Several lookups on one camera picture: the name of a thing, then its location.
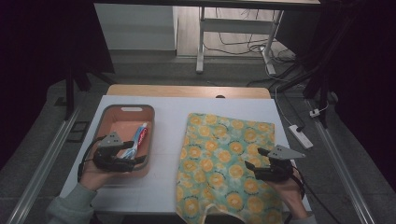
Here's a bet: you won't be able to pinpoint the right hand-held gripper cable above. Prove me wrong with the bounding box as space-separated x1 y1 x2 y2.
290 162 342 224

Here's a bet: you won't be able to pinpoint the black floor cables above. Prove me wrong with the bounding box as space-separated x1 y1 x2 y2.
204 7 296 62

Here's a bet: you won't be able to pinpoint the white desk frame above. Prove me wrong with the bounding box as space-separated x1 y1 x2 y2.
195 6 285 76

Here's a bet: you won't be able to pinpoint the white power strip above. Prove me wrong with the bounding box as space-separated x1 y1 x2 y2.
288 124 314 150

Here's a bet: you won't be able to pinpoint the blue toothbrush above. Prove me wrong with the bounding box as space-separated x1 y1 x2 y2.
120 130 140 161

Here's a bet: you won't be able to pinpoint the red white toothpaste tube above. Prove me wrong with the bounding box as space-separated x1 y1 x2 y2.
135 122 149 147

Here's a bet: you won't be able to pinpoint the metal floor rail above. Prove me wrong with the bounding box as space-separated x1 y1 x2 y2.
306 99 377 224
7 106 81 224

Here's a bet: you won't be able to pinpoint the orange plastic tray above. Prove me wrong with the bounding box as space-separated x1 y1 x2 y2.
92 104 156 180

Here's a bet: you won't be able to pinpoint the white cabinet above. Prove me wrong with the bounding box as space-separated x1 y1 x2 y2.
93 3 177 51

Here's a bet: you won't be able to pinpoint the person's right hand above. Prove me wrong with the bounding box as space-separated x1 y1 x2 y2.
267 174 309 220

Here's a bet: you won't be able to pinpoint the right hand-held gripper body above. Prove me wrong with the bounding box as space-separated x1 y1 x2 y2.
255 144 306 183

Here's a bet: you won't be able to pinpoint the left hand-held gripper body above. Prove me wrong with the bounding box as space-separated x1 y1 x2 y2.
92 131 138 174

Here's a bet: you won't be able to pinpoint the black floor plate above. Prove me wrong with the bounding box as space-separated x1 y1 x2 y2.
65 120 91 144

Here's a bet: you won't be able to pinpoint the yellow patterned cloth bag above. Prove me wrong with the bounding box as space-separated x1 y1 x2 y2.
176 112 285 224

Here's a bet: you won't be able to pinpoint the black stand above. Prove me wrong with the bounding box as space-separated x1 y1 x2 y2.
64 60 117 121

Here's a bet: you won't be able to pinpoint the person's left hand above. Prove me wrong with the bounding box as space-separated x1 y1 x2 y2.
78 160 125 191

